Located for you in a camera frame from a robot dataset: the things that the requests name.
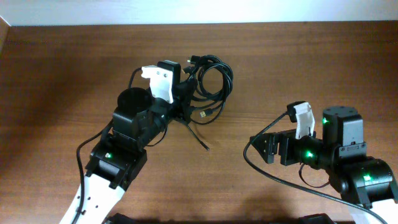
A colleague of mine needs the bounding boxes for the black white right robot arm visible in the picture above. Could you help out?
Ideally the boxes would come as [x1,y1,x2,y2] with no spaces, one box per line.
[243,101,397,223]

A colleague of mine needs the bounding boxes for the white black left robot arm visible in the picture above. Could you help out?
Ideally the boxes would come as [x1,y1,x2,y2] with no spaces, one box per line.
[61,79,198,223]

